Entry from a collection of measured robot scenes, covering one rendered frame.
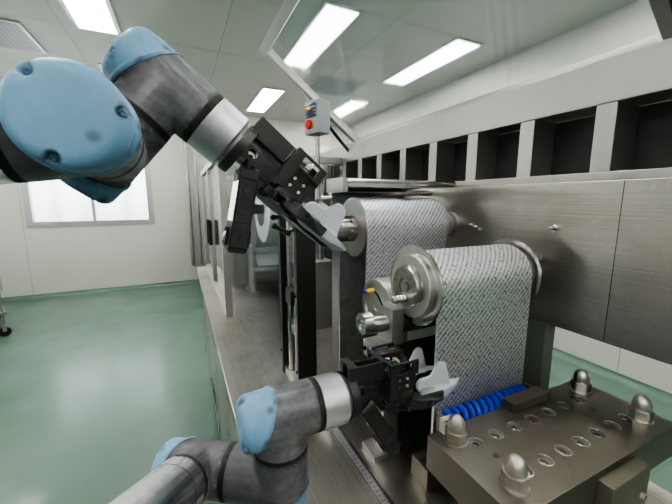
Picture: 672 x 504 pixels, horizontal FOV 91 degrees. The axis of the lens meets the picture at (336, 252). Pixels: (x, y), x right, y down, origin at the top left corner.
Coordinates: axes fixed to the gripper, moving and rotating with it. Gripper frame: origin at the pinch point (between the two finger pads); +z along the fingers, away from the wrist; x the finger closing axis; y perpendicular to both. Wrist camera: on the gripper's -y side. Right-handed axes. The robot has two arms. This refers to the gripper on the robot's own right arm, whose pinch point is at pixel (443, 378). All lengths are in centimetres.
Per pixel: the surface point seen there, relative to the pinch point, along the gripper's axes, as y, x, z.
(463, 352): 4.3, -0.3, 4.1
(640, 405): -3.0, -16.8, 28.0
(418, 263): 20.6, 3.5, -3.7
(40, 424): -109, 209, -130
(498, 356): 1.5, -0.3, 13.4
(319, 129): 53, 57, 0
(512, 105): 53, 14, 30
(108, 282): -94, 556, -149
